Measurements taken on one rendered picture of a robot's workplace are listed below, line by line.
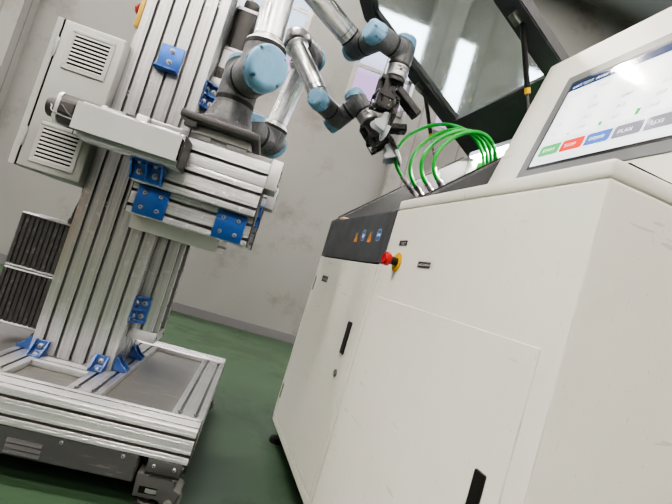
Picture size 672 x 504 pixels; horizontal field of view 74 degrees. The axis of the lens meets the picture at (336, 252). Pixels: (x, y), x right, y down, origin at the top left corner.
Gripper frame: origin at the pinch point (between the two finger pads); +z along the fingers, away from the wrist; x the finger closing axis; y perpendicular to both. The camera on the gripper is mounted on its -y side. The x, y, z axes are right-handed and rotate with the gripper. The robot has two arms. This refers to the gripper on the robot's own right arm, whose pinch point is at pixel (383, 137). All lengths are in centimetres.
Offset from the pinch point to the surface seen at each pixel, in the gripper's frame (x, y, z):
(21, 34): -313, 245, -74
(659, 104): 72, -31, -2
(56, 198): -313, 179, 54
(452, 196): 52, -3, 25
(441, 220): 50, -3, 31
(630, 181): 93, -7, 26
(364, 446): 45, -3, 85
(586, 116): 53, -32, -5
